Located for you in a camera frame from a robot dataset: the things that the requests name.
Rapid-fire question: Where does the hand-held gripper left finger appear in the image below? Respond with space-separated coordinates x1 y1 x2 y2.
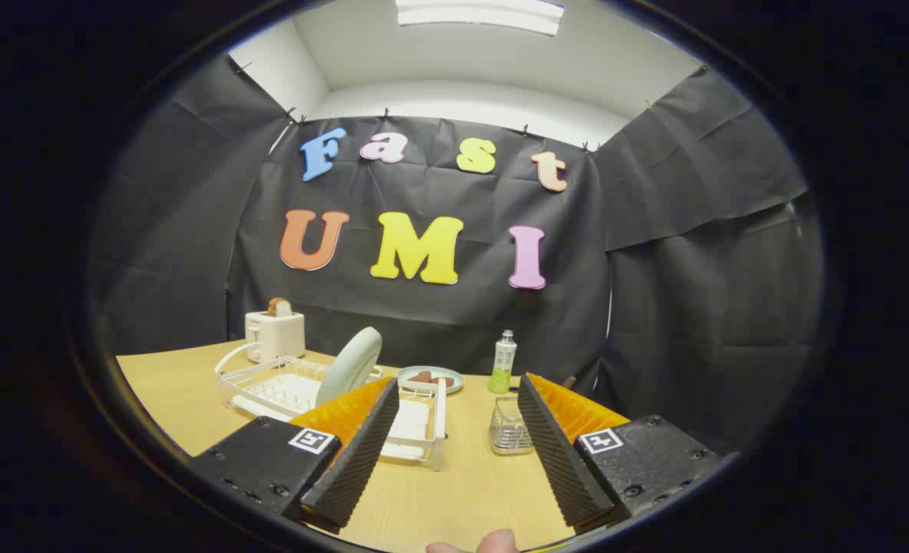
190 375 400 535

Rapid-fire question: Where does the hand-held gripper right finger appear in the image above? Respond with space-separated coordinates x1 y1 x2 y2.
517 373 724 535

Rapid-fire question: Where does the metal wire basket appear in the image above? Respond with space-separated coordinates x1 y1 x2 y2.
490 396 536 455

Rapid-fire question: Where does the pale green plate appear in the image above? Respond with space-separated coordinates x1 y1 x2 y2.
315 326 383 408

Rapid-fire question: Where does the white wire dish rack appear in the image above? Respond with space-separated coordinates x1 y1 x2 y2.
214 342 448 471

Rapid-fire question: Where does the small green plate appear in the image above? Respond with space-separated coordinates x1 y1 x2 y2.
398 366 465 395

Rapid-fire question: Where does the green label plastic bottle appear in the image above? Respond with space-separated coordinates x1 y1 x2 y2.
489 330 518 395

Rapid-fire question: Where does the white toaster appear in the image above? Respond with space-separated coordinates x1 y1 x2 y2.
244 310 306 365

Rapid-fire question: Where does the ceiling light panel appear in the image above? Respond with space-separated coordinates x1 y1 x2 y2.
395 0 565 37

